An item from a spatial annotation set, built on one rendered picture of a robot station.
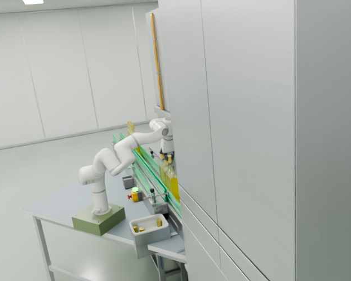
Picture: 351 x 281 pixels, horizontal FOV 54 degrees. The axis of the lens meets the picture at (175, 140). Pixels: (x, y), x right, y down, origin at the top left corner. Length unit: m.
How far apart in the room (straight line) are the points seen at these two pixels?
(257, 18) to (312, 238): 0.41
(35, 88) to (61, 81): 0.57
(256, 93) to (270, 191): 0.19
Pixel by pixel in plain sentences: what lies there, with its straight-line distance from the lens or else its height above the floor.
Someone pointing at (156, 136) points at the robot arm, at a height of 1.39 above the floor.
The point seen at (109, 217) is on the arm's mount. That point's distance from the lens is 2.36.
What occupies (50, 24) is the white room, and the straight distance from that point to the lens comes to 7.97.
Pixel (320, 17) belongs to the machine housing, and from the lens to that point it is 0.60.
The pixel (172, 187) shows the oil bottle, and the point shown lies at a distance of 2.22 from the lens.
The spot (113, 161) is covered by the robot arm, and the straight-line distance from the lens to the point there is 2.04.
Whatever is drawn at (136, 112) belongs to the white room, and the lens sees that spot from 8.27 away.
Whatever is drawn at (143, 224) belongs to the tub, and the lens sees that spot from 2.28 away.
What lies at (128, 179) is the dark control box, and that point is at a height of 0.83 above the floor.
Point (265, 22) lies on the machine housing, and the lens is 0.64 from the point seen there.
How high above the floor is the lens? 1.93
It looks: 17 degrees down
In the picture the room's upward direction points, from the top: 6 degrees counter-clockwise
